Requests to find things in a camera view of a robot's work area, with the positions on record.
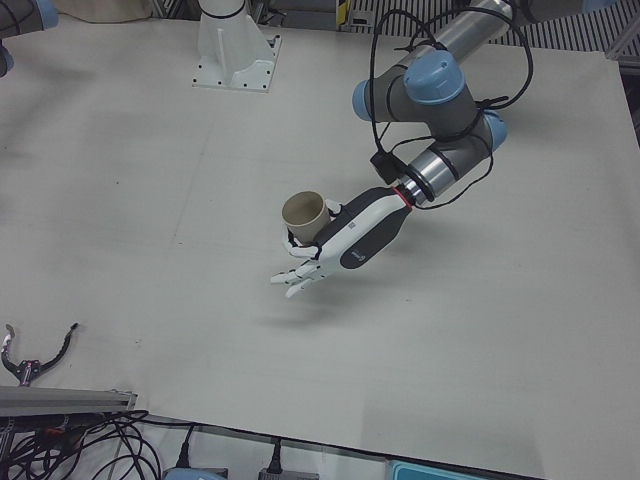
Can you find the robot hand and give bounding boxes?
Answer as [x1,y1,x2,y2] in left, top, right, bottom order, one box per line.
[270,186,414,300]

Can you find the beige paper cup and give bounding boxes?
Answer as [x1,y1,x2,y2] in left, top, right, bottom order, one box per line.
[281,191,337,247]

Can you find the light blue plastic bin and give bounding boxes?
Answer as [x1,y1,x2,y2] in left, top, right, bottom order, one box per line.
[384,458,506,480]

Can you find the grey control box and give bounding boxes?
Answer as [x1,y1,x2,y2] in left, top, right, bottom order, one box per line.
[257,469,321,480]

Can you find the grey ribbed grille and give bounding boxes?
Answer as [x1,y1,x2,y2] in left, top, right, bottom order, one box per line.
[487,7,640,55]

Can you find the aluminium profile bar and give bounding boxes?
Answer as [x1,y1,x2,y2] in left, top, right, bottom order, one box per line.
[604,19,640,64]

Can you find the reacher grabber tool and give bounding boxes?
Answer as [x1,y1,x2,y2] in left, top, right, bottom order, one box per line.
[0,322,80,389]

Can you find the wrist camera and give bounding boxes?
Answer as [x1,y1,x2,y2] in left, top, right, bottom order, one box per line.
[368,149,407,185]

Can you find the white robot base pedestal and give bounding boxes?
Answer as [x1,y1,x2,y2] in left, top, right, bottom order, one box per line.
[191,0,283,95]

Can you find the black power cable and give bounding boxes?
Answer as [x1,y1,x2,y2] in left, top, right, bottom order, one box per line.
[267,437,284,474]
[177,424,196,469]

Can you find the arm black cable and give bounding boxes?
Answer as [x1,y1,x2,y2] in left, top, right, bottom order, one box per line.
[368,7,535,210]

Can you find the aluminium profile post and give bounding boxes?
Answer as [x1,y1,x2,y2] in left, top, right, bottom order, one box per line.
[0,385,139,417]

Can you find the black cables tangle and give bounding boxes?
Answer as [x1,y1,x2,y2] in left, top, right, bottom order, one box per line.
[0,409,166,480]

